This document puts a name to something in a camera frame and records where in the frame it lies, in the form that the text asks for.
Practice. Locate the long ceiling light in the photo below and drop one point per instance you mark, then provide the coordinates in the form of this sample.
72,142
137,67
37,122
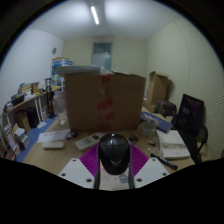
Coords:
95,15

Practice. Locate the large brown cardboard box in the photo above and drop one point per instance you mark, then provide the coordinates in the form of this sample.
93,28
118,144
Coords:
85,103

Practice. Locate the small open cardboard box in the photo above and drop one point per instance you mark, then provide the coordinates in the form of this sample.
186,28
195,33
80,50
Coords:
158,88

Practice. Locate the black metal stand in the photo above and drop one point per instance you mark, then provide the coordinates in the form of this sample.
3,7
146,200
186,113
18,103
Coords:
50,98

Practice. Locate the black flat monitor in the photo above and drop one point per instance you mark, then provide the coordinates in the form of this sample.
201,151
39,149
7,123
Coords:
190,113

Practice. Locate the black bag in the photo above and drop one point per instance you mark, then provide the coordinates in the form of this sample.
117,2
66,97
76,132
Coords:
166,108

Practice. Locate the white book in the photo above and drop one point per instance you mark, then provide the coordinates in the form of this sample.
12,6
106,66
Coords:
171,145

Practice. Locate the blue book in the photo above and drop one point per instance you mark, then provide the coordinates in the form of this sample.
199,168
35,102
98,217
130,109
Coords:
158,121

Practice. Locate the cluttered wooden side desk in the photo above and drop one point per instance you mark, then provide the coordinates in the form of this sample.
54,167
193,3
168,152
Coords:
23,101

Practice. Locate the grey window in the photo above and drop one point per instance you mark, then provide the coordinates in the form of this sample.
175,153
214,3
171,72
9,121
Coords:
101,55

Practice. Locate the black chair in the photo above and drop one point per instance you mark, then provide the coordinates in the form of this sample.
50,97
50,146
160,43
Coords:
200,143

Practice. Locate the black computer mouse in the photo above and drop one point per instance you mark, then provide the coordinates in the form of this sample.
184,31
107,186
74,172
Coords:
114,151

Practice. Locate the grey flat panel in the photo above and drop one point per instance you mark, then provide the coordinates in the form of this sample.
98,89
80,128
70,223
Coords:
80,70

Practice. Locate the small dark clip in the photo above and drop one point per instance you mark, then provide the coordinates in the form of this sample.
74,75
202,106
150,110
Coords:
134,139

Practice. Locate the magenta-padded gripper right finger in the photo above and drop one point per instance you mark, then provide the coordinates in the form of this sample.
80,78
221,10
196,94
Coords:
153,171

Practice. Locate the black marker pen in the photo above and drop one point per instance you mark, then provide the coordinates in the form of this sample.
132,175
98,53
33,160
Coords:
164,161

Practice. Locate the book shelf unit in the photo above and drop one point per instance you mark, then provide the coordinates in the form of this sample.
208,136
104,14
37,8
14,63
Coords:
11,140

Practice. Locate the clear plastic cup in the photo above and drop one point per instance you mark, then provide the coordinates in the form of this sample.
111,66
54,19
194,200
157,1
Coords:
147,128

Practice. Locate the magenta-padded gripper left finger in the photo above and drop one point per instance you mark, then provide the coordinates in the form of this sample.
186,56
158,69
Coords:
75,173

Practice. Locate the round wall clock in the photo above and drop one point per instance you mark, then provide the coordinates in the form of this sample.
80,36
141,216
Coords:
54,51

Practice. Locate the blue and white cabinet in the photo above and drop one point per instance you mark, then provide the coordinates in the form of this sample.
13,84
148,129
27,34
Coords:
61,63

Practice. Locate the white flat rectangular device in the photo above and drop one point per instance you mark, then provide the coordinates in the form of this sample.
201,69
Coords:
53,144

